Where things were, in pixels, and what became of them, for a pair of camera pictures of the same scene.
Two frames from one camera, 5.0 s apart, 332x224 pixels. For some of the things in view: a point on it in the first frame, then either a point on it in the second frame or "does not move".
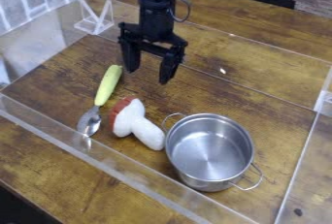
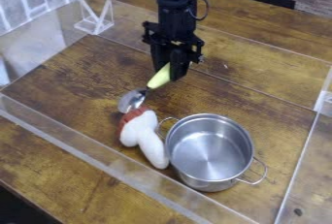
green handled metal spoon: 90,122 to 133,100
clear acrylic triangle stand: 95,24 does not move
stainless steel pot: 210,152 does not move
